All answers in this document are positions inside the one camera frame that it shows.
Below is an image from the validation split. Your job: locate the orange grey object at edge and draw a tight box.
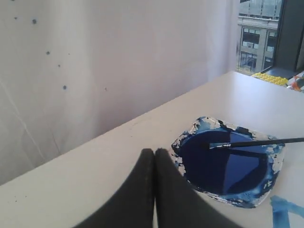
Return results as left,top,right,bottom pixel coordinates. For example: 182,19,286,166
287,73,304,93

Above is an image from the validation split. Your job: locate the white backdrop sheet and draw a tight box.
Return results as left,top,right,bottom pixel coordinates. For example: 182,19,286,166
0,0,240,184

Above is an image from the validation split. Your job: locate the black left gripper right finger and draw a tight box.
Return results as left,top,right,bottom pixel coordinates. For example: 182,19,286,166
154,148,234,228

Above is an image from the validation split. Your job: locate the yellow studded block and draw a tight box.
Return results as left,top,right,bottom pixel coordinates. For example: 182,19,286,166
252,73,288,87

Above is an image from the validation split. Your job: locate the blue painted triangle mark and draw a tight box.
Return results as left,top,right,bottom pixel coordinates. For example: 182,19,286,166
270,196,304,228

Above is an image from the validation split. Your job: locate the dark window frame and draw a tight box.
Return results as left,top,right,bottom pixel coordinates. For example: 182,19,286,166
261,0,304,79

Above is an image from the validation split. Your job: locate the grey building outside window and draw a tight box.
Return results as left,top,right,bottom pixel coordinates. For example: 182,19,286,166
236,0,283,75

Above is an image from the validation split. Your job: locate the square white plate blue paint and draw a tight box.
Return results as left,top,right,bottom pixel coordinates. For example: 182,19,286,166
171,116,285,209

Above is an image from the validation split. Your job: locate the black paintbrush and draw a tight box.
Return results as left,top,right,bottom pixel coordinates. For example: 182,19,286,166
208,138,304,149

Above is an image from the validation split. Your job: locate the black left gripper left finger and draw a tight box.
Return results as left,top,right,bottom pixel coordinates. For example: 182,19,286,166
76,149,154,228

